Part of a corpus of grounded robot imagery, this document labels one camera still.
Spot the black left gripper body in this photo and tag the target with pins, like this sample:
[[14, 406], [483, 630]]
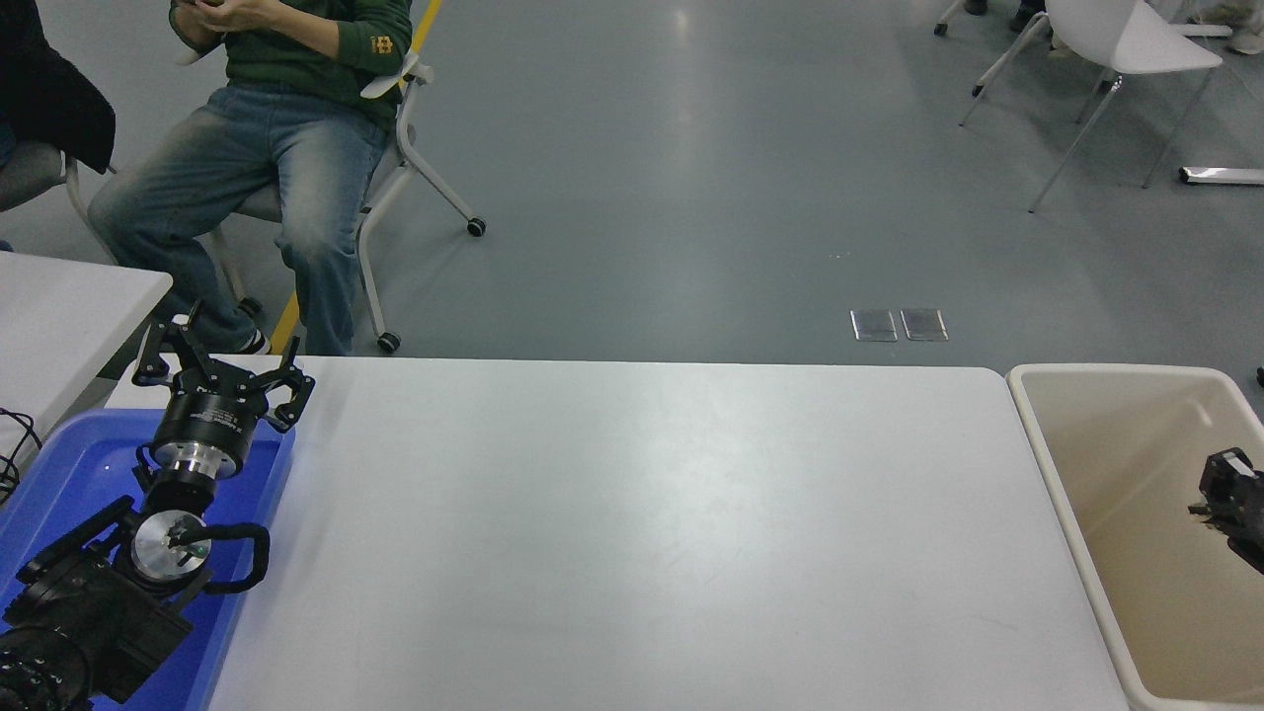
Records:
[[202, 420]]

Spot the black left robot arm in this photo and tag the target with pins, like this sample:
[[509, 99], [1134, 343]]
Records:
[[79, 612]]

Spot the person's right hand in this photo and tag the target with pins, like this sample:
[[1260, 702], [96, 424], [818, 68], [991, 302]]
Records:
[[212, 10]]

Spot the person's left hand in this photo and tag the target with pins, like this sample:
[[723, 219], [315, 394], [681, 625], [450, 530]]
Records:
[[252, 15]]

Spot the large pale plastic bin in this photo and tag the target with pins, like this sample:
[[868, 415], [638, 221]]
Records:
[[1136, 553]]

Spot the white side table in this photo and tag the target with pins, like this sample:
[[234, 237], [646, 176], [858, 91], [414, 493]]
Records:
[[59, 326]]

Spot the blue plastic tray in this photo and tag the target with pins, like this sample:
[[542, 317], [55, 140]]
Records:
[[69, 474]]

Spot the person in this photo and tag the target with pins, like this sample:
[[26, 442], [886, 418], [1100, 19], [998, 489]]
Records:
[[1027, 18], [296, 178], [49, 89], [1244, 41]]

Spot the grey chair with castors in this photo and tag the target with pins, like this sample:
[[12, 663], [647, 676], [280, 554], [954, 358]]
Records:
[[403, 133]]

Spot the white bar on floor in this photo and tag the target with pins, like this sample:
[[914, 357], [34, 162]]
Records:
[[1224, 177]]

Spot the silver floor outlet cover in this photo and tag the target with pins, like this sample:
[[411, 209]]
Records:
[[923, 325], [874, 325]]

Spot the white chair with metal legs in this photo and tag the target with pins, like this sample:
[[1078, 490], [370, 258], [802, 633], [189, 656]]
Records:
[[1136, 39]]

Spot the chair leg with castor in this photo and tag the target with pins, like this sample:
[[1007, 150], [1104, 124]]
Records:
[[940, 30]]

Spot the grey chair with white frame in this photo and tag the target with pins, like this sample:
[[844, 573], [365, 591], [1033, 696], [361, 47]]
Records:
[[30, 173]]

